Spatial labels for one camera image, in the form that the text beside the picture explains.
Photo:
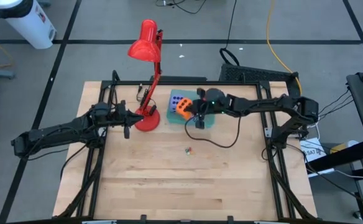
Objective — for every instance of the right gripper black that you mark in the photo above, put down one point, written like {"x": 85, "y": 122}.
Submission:
{"x": 214, "y": 102}

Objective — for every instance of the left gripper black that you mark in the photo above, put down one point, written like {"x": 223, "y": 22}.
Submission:
{"x": 117, "y": 115}

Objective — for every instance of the large orange foam die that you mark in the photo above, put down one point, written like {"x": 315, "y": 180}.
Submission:
{"x": 184, "y": 114}

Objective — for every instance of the large purple foam die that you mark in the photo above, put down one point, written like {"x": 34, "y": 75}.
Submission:
{"x": 174, "y": 101}

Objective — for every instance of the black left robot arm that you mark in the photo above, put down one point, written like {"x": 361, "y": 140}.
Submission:
{"x": 54, "y": 137}

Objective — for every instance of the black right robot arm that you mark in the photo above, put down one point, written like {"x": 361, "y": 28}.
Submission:
{"x": 262, "y": 105}

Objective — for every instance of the red desk lamp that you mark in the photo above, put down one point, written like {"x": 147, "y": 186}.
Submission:
{"x": 145, "y": 119}

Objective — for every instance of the teal translucent plastic bin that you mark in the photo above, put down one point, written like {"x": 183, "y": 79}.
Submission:
{"x": 175, "y": 119}

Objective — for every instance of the black perforated computer case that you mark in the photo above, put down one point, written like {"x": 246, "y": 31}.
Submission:
{"x": 256, "y": 74}

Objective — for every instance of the silver aluminium bar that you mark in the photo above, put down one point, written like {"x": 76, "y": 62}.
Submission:
{"x": 271, "y": 222}
{"x": 99, "y": 222}

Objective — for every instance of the white labelled box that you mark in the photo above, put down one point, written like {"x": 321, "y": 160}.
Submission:
{"x": 313, "y": 152}

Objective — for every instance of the white trash bin black bag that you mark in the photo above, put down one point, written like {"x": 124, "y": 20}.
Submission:
{"x": 29, "y": 28}

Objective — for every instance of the black aluminium table frame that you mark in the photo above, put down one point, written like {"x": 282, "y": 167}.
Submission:
{"x": 181, "y": 83}

